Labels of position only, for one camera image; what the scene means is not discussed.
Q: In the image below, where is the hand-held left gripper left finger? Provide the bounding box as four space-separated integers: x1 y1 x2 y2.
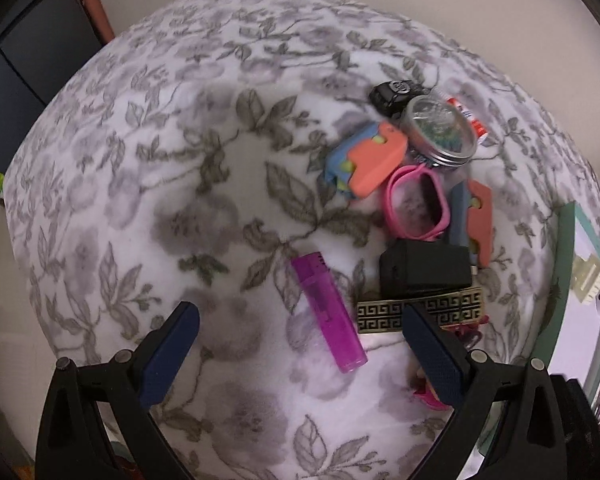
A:
35 301 201 480

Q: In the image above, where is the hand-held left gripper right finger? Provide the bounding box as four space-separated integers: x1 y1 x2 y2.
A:
401 304 568 480

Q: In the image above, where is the small orange blue fidget toy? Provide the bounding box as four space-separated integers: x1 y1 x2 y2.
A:
447 179 494 268

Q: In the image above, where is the large orange blue fidget toy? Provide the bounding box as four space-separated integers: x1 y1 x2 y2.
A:
322 121 409 200

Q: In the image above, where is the pink plastic trinket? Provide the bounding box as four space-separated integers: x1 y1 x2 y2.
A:
411 367 453 412

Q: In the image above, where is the gold patterned hair clip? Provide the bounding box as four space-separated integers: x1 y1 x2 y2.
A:
355 286 485 335

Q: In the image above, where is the black charger block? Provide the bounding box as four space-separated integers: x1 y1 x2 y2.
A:
378 239 473 301

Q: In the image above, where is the purple lighter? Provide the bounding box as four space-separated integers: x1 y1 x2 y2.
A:
290 252 368 374

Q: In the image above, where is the green tray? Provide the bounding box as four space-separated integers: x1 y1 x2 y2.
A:
530 201 600 461

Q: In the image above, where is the cream plastic comb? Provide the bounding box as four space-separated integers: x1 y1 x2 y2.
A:
571 254 600 306

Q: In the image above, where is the grey floral blanket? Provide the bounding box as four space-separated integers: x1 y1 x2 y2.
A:
2 0 600 480

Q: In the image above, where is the glass jar with metal lid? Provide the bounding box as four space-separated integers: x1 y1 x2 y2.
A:
399 95 477 188

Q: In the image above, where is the red white tube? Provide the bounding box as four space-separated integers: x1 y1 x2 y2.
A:
432 87 490 147

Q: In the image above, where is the black car key fob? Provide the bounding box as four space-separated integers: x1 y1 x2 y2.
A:
369 80 431 120

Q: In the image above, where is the dark cabinet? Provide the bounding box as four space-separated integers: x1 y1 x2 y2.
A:
0 0 106 176

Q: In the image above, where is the dark red hair tie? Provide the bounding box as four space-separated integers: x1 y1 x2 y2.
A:
442 321 490 352

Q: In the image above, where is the pink bracelet ring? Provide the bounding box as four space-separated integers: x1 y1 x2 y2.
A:
385 165 451 241

